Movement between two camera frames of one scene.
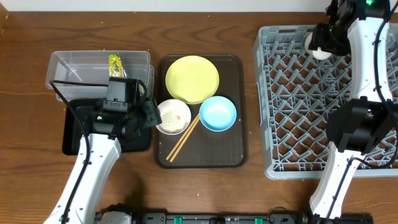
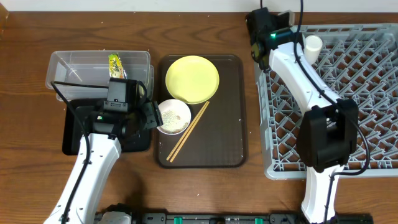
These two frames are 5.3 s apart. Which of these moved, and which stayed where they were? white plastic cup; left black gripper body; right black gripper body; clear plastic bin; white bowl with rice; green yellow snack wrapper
Moved: right black gripper body; white plastic cup
Stayed: green yellow snack wrapper; clear plastic bin; left black gripper body; white bowl with rice
